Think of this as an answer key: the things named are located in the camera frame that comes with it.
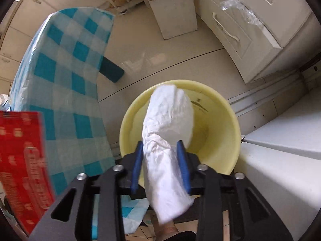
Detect white step stool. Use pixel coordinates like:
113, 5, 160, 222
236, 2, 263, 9
147, 0, 197, 40

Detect yellow plastic bucket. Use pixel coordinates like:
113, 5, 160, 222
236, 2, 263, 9
119, 80, 241, 175

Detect white kitchen cabinets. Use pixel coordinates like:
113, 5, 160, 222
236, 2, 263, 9
196, 0, 320, 83

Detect red snack bag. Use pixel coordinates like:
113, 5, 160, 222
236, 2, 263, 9
1, 111, 54, 234

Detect white paper towel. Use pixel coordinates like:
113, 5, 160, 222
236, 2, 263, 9
142, 84, 194, 225

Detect blue checkered tablecloth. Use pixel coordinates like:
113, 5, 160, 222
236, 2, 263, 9
8, 7, 150, 240

